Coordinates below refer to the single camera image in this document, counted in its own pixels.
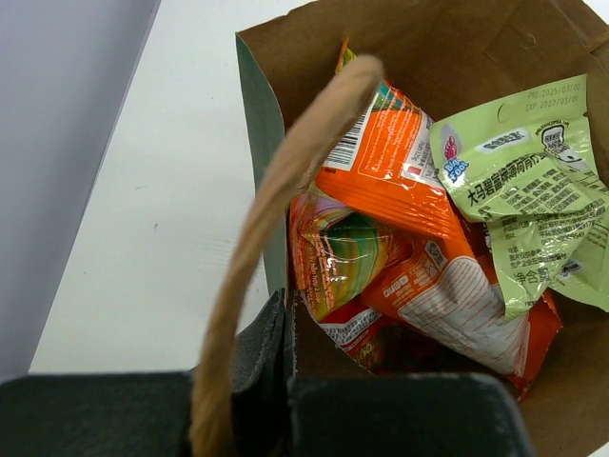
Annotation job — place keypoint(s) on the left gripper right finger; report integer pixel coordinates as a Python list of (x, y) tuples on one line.
[(338, 409)]

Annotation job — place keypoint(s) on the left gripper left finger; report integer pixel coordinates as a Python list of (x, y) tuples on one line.
[(147, 413)]

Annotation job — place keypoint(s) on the red fruit gummy bag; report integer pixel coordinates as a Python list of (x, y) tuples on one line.
[(375, 341)]

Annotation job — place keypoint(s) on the orange snack packet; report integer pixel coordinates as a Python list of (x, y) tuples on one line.
[(376, 224)]

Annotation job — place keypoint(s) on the green paper bag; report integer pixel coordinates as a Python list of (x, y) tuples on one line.
[(308, 76)]

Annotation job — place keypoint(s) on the green candy packet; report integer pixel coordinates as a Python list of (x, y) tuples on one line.
[(523, 165)]

